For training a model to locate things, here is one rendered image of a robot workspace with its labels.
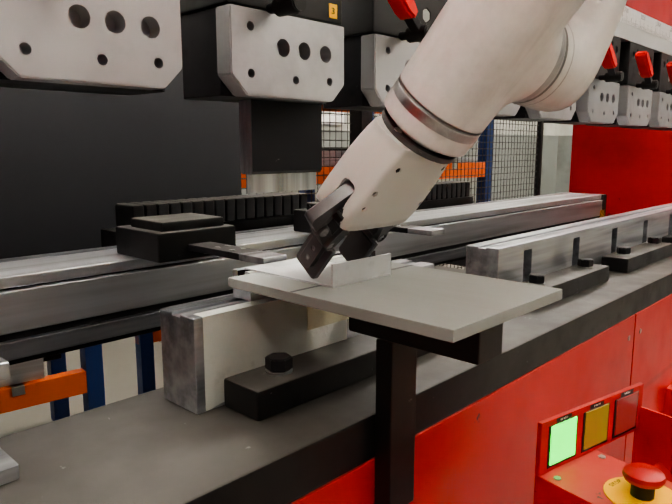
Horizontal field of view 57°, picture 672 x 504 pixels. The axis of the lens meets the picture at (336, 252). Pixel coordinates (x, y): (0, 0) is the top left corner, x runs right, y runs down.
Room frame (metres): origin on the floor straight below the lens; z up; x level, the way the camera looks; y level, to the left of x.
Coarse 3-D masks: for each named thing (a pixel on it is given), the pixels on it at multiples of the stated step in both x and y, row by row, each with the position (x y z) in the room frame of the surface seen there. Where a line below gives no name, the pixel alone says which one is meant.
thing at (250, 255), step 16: (144, 224) 0.80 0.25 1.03; (160, 224) 0.78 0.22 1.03; (176, 224) 0.79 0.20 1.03; (192, 224) 0.81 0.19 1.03; (208, 224) 0.82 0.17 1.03; (224, 224) 0.85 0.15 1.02; (128, 240) 0.81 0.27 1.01; (144, 240) 0.78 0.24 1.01; (160, 240) 0.76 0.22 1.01; (176, 240) 0.78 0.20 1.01; (192, 240) 0.79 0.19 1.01; (208, 240) 0.81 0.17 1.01; (224, 240) 0.83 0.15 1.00; (144, 256) 0.78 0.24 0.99; (160, 256) 0.76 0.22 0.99; (176, 256) 0.78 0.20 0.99; (192, 256) 0.79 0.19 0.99; (224, 256) 0.74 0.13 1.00; (240, 256) 0.71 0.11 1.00; (256, 256) 0.70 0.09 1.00; (272, 256) 0.70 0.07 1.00
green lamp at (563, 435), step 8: (560, 424) 0.63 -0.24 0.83; (568, 424) 0.64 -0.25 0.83; (576, 424) 0.65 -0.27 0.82; (552, 432) 0.62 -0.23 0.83; (560, 432) 0.63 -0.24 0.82; (568, 432) 0.64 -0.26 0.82; (552, 440) 0.63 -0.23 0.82; (560, 440) 0.63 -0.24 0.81; (568, 440) 0.64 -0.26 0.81; (552, 448) 0.63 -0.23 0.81; (560, 448) 0.63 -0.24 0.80; (568, 448) 0.64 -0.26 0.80; (552, 456) 0.63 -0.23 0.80; (560, 456) 0.63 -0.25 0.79; (568, 456) 0.64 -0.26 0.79; (552, 464) 0.63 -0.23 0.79
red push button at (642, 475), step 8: (632, 464) 0.59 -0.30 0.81; (640, 464) 0.59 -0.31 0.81; (648, 464) 0.59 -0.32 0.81; (624, 472) 0.58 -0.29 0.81; (632, 472) 0.57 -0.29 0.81; (640, 472) 0.57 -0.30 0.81; (648, 472) 0.57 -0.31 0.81; (656, 472) 0.57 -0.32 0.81; (632, 480) 0.57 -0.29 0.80; (640, 480) 0.56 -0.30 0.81; (648, 480) 0.56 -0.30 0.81; (656, 480) 0.56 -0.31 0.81; (664, 480) 0.57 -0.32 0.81; (632, 488) 0.58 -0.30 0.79; (640, 488) 0.57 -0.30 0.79; (648, 488) 0.56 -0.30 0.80; (656, 488) 0.56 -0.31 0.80; (640, 496) 0.57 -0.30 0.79; (648, 496) 0.57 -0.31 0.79
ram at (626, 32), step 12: (636, 0) 1.32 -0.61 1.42; (648, 0) 1.37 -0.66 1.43; (660, 0) 1.43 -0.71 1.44; (648, 12) 1.38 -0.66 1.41; (660, 12) 1.43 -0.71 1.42; (624, 24) 1.28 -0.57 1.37; (624, 36) 1.28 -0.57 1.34; (636, 36) 1.33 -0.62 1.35; (648, 36) 1.39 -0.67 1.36; (660, 48) 1.45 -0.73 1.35
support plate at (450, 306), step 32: (256, 288) 0.57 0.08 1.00; (288, 288) 0.56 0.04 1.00; (320, 288) 0.56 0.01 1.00; (352, 288) 0.56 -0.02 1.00; (384, 288) 0.56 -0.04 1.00; (416, 288) 0.56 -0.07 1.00; (448, 288) 0.56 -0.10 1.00; (480, 288) 0.56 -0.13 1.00; (512, 288) 0.56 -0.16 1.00; (544, 288) 0.56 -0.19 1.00; (384, 320) 0.47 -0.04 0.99; (416, 320) 0.45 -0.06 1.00; (448, 320) 0.45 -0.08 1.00; (480, 320) 0.45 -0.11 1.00
